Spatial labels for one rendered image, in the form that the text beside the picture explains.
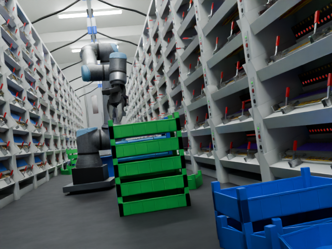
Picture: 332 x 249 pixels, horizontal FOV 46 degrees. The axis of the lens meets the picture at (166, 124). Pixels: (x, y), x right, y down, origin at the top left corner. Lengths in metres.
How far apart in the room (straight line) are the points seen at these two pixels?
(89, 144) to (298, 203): 1.95
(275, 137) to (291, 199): 0.65
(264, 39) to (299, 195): 0.81
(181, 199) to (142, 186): 0.17
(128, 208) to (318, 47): 0.96
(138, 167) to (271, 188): 0.65
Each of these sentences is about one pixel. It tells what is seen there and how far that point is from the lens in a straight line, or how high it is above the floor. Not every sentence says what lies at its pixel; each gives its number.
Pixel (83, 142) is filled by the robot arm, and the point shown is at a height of 0.34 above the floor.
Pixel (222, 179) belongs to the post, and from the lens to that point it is 2.27.
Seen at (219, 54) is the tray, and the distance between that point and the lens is 2.05.
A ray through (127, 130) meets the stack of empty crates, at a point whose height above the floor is 0.35.
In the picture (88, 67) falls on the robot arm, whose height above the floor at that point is 0.72.
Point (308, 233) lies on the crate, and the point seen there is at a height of 0.04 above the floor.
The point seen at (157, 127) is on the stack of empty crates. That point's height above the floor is 0.35.
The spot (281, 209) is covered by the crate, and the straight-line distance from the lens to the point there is 0.98.
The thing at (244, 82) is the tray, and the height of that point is 0.49.
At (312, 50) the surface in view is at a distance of 1.23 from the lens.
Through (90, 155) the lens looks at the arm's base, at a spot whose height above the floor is 0.24.
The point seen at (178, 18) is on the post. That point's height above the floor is 1.18.
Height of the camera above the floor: 0.30
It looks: 2 degrees up
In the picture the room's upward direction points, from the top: 7 degrees counter-clockwise
